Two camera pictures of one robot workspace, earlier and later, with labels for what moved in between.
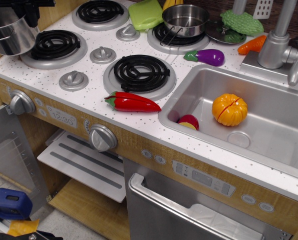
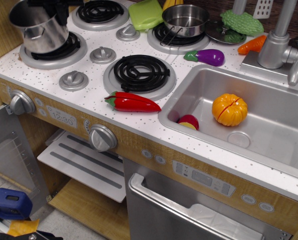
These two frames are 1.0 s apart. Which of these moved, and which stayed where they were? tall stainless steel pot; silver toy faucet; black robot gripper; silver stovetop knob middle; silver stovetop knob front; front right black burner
Moved: tall stainless steel pot; black robot gripper
Stayed: silver stovetop knob front; silver stovetop knob middle; front right black burner; silver toy faucet
